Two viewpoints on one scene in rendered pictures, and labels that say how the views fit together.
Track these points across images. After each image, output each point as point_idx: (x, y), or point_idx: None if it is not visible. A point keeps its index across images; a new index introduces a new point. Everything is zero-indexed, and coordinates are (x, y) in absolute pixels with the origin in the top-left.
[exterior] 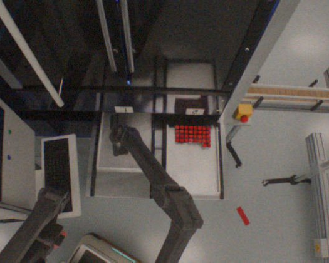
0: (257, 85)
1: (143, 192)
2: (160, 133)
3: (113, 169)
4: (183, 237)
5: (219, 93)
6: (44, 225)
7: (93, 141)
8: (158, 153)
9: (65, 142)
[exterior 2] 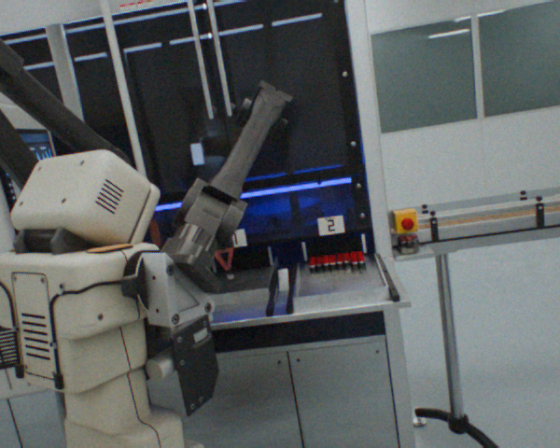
0: (427, 215)
1: (257, 315)
2: (288, 276)
3: None
4: (265, 99)
5: (347, 169)
6: (92, 147)
7: None
8: (283, 275)
9: None
